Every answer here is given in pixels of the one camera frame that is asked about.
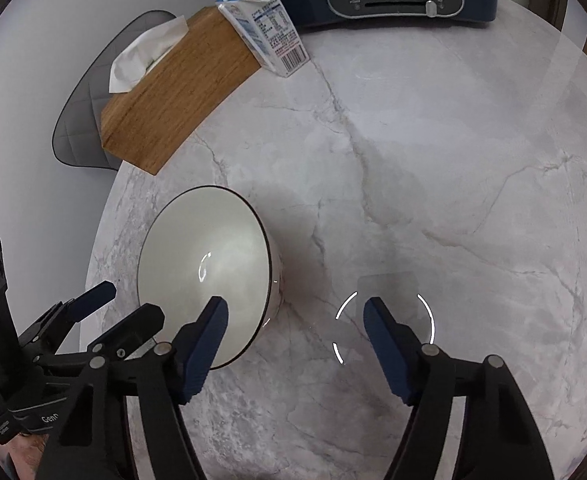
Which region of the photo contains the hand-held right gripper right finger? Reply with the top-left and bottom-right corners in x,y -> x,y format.
363,297 -> 557,480

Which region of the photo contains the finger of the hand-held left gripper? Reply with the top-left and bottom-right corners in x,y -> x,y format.
17,281 -> 118,356
87,302 -> 166,361

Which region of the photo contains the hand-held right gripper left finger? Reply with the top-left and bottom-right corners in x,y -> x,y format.
36,296 -> 229,480

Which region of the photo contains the printed white bowl dark rim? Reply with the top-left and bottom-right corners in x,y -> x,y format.
136,185 -> 285,372

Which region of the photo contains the person's left hand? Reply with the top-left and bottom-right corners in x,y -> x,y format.
6,434 -> 51,480

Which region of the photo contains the grey quilted chair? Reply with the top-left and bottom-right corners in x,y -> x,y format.
52,9 -> 177,169

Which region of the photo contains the wooden tissue box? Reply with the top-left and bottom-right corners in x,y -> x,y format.
100,6 -> 262,176

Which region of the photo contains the white tissue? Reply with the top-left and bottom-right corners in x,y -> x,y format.
108,16 -> 190,95

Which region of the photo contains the blue white milk carton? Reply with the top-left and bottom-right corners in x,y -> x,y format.
216,0 -> 309,79

